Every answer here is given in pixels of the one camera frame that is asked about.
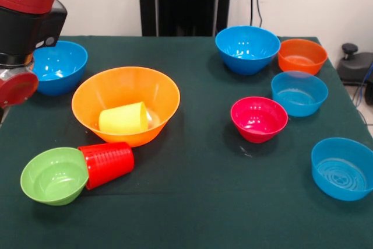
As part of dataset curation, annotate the green bowl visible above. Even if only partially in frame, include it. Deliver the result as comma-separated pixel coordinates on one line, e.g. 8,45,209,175
20,147,90,206

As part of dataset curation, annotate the small blue bowl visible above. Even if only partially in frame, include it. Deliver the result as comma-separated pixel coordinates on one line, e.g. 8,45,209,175
311,137,373,202
270,71,329,118

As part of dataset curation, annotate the orange bowl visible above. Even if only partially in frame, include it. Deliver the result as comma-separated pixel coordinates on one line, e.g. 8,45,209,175
277,38,329,76

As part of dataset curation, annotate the dark green tablecloth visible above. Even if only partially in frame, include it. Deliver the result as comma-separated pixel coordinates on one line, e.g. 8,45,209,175
0,35,373,249

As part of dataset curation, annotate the large blue bowl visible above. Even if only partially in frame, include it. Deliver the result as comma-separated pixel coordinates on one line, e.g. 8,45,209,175
31,40,89,97
214,25,281,76

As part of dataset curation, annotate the blue cable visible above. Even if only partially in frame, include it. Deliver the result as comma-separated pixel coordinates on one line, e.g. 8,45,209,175
352,65,373,110

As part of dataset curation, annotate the pink bowl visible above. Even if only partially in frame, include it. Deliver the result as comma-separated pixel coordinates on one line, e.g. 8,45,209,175
230,96,289,144

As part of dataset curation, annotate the yellow cup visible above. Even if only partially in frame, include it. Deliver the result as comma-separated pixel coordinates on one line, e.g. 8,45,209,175
98,101,149,135

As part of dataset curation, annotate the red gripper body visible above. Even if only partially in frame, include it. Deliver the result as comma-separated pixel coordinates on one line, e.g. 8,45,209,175
0,62,40,108

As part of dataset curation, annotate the red cup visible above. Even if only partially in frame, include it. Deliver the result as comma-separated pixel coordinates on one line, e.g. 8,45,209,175
77,142,135,191

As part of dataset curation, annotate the black stand base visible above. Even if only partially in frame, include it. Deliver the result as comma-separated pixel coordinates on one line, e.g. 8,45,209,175
337,43,373,86

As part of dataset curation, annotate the large yellow bowl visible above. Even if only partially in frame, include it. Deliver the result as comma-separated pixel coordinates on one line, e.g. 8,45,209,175
71,66,181,148

